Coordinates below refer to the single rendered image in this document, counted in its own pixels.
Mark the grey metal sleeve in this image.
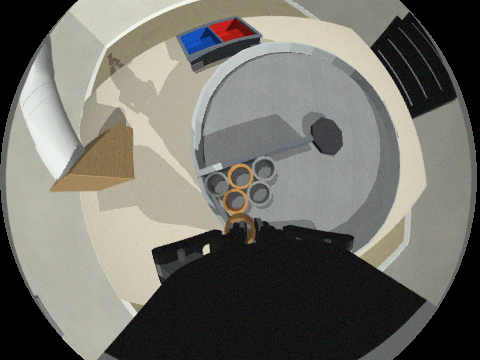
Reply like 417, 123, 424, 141
204, 172, 231, 197
252, 156, 277, 182
247, 181, 272, 206

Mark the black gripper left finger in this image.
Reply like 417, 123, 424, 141
152, 221, 248, 284

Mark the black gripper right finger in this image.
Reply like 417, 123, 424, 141
254, 218, 354, 252

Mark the bronze bushing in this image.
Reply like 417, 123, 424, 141
224, 213, 256, 244
223, 188, 248, 214
228, 164, 253, 189

